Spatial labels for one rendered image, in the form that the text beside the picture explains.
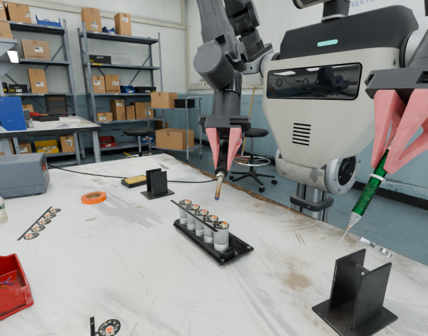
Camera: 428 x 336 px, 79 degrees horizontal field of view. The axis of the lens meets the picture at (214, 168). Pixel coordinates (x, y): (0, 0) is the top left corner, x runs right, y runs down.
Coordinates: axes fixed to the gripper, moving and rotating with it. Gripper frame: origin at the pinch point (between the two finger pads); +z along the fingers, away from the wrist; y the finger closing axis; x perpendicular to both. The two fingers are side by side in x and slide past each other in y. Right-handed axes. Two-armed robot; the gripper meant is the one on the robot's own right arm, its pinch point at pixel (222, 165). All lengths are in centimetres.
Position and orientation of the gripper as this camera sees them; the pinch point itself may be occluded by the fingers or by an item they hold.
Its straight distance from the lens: 50.3
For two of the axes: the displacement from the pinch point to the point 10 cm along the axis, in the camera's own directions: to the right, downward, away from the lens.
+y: 9.9, 0.4, -1.5
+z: -0.8, 9.7, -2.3
